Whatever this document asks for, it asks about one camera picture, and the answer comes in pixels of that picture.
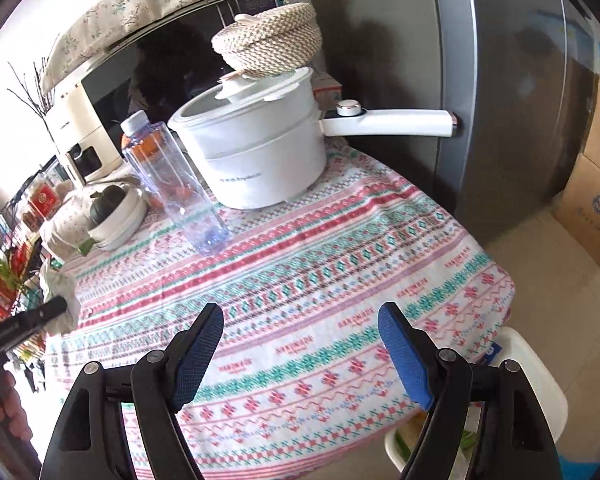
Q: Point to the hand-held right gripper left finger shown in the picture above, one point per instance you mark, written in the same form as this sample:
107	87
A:
197	360

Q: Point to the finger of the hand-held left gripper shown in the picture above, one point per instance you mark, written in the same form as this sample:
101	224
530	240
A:
40	312

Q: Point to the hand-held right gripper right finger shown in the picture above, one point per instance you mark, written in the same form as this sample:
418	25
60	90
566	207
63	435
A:
405	360

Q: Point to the white paper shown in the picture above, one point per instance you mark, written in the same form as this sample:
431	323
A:
62	280

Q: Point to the green snack packet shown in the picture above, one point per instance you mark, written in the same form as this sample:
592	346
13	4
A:
467	442

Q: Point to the white plastic bin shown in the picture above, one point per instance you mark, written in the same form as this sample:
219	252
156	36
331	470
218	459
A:
535	385

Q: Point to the person's left hand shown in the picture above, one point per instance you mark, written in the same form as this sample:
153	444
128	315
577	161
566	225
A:
10	410

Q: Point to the green plant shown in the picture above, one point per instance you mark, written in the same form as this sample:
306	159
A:
2	270

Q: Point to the white plastic bag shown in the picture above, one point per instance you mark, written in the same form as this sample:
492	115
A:
65	225

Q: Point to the storage rack with goods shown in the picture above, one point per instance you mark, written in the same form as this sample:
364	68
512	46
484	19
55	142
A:
10	220

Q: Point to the red box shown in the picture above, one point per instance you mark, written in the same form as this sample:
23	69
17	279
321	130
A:
42	200

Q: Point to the white bowl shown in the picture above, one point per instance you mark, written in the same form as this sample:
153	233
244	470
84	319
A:
125	225

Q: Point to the dark green squash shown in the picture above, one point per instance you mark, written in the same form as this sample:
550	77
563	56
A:
105	202

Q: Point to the patterned tablecloth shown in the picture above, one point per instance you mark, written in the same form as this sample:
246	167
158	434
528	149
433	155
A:
305	270

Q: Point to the clear plastic bottle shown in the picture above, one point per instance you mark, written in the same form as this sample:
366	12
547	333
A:
180	195

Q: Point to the white kitchen appliance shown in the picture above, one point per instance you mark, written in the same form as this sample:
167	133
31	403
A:
80	130

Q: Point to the orange fruit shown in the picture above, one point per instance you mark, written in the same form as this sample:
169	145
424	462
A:
140	147

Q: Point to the dry twigs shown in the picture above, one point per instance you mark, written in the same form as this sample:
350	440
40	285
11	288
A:
40	105

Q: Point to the white electric pot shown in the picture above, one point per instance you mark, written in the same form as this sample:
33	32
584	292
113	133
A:
260	160

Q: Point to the low cardboard box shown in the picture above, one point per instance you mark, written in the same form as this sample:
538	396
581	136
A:
595	210

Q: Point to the grey refrigerator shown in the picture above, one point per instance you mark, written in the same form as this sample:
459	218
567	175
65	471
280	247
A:
505	110

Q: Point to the orange white carton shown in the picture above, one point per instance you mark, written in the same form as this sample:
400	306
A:
327	92

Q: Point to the black microwave oven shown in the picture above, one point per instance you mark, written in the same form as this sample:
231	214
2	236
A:
170	60

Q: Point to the floral cloth cover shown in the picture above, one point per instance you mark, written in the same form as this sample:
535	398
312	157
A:
130	10

